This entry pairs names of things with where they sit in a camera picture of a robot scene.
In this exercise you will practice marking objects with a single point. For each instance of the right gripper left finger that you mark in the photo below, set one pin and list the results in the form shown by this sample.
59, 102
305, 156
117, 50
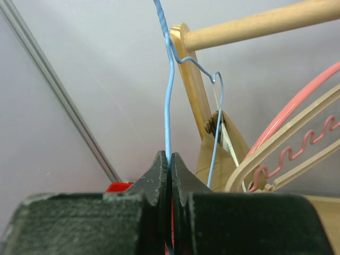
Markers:
129, 222

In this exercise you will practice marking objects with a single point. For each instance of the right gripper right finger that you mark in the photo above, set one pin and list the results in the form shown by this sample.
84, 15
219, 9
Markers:
207, 222

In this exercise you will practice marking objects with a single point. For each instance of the blue wire hanger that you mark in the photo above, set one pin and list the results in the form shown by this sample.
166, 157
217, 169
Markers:
171, 54

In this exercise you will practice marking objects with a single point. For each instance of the tan brown garment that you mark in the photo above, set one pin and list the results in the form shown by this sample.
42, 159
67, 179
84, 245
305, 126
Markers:
230, 145

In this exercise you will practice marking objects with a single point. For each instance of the beige wooden hanger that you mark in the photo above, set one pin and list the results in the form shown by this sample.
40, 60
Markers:
270, 180

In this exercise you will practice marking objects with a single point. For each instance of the pink plastic hanger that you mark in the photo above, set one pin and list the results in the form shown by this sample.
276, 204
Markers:
283, 115

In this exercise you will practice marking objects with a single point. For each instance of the red plastic bin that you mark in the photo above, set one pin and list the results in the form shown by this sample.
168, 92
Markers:
118, 187

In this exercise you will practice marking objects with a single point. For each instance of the wooden rack base tray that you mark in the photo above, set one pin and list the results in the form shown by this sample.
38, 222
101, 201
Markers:
328, 209

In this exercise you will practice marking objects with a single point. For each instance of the wooden rack top rod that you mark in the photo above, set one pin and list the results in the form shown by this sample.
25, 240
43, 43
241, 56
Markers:
295, 16

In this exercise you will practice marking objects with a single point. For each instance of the left wooden rack post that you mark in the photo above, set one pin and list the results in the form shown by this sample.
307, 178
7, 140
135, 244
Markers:
192, 78

